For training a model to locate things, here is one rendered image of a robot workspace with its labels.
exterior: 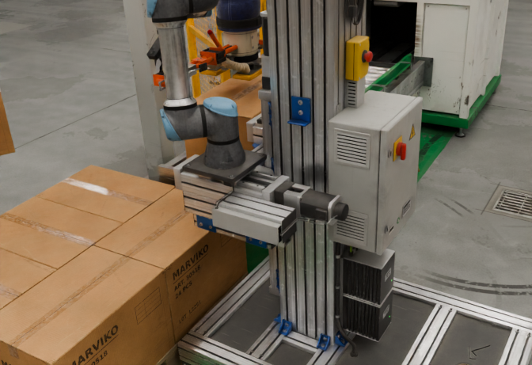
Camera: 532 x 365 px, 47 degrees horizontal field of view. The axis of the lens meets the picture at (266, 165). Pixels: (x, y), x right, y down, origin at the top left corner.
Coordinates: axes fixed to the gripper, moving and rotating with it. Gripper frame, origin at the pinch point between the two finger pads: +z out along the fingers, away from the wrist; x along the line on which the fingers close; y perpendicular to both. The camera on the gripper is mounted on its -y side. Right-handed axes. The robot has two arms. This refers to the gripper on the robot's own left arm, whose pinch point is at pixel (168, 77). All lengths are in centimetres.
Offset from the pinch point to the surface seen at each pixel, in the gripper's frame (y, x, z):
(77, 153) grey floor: 112, 196, 121
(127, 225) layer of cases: -20, 18, 66
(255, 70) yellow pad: 52, -11, 11
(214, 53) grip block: 31.1, -2.6, -2.5
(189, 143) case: 29, 16, 45
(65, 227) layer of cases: -34, 42, 66
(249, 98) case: 52, -7, 26
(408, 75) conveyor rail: 220, -35, 61
